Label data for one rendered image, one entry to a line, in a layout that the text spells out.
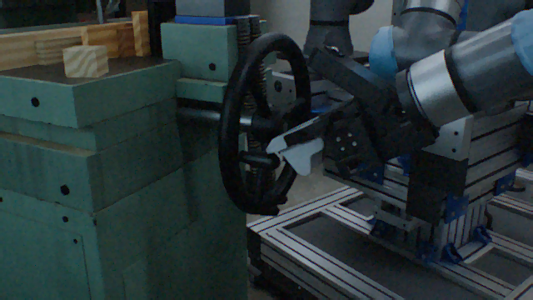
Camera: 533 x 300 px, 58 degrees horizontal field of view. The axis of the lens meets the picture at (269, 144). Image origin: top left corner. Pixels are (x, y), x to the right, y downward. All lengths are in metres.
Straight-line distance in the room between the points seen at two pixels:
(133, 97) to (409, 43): 0.40
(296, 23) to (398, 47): 3.95
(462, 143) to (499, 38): 0.53
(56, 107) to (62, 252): 0.24
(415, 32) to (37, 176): 0.58
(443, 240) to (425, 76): 1.07
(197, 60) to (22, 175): 0.33
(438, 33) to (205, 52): 0.37
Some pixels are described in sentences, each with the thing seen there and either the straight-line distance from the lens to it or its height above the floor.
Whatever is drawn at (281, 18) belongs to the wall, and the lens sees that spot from 4.66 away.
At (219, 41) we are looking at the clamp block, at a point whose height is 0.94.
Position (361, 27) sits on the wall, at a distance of 4.26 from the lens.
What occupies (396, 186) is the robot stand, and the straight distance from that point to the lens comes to 1.30.
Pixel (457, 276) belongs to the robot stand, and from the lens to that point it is 1.52.
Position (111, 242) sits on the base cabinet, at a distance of 0.78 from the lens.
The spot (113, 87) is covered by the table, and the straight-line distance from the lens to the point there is 0.73.
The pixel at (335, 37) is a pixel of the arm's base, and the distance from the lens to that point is 1.42.
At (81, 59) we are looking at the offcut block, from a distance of 0.72.
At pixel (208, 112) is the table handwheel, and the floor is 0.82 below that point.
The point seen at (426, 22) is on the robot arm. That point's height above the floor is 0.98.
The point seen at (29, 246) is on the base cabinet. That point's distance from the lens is 0.89.
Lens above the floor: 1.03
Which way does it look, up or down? 19 degrees down
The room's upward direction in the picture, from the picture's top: straight up
